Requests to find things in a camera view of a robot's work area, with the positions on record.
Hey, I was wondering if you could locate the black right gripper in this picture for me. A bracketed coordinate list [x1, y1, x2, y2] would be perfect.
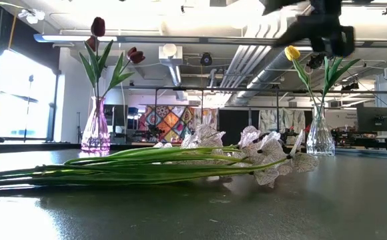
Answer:
[260, 0, 356, 57]

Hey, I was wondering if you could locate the white artificial flower bunch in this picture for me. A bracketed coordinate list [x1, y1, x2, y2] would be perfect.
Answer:
[0, 125, 320, 189]
[63, 123, 248, 166]
[0, 0, 46, 25]

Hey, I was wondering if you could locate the clear glass vase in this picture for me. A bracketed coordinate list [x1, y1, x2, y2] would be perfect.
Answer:
[306, 103, 336, 157]

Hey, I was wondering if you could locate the pink glass vase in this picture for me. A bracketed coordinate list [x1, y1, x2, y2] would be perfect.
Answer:
[81, 96, 111, 154]

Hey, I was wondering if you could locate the black round ceiling lamp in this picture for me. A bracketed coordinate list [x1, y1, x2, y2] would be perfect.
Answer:
[200, 52, 214, 67]

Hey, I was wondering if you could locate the white leaf print cloth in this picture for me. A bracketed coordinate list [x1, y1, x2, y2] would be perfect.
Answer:
[259, 109, 306, 146]

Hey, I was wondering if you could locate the black panel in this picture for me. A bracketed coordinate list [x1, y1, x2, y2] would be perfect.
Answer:
[218, 109, 260, 137]

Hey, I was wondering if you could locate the white ceiling box unit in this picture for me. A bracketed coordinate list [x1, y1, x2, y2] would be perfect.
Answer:
[158, 43, 183, 67]

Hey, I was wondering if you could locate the orange floral cloth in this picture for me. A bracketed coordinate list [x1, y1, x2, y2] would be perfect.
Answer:
[193, 107, 220, 129]

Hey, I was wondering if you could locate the black computer monitor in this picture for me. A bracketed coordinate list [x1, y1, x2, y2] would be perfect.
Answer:
[356, 106, 387, 133]

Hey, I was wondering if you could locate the background work table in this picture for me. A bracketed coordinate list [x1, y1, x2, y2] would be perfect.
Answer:
[333, 129, 387, 151]

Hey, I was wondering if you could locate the colourful patterned cloth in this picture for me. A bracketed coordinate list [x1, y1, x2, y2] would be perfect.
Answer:
[137, 105, 196, 143]

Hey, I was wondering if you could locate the dark screen on stand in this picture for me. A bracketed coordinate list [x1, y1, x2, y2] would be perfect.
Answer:
[103, 104, 128, 127]

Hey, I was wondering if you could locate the long ceiling light strip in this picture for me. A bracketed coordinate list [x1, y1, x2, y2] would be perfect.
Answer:
[33, 33, 119, 43]

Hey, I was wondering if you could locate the black lamp stand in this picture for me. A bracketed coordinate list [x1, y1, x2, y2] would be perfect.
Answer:
[23, 75, 36, 143]

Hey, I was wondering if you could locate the black overhead camera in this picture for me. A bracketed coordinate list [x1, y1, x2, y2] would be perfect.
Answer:
[306, 53, 326, 70]

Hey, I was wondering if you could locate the silver ventilation duct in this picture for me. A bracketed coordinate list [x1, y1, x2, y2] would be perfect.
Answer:
[226, 13, 314, 107]

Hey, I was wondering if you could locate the grey ceiling rail bracket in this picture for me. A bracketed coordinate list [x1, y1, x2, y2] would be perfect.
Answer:
[342, 2, 387, 16]

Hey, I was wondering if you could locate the black metal frame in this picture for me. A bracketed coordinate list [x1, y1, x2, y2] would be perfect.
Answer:
[111, 85, 387, 134]

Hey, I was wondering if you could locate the yellow hanging strap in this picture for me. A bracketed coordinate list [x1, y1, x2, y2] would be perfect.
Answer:
[7, 13, 18, 50]

